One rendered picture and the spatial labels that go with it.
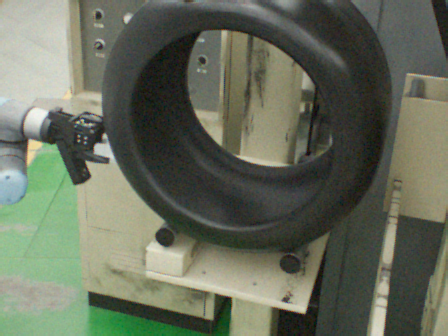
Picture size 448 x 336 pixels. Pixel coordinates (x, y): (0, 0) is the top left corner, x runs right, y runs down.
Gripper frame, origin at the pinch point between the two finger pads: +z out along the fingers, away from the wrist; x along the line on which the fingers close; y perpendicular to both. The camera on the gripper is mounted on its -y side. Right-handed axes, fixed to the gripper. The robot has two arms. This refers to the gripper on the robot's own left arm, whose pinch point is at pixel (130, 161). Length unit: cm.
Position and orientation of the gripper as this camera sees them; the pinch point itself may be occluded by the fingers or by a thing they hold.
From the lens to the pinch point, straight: 139.6
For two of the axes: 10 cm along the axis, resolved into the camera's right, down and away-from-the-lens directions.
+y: 1.9, -8.8, -4.3
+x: 2.6, -3.8, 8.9
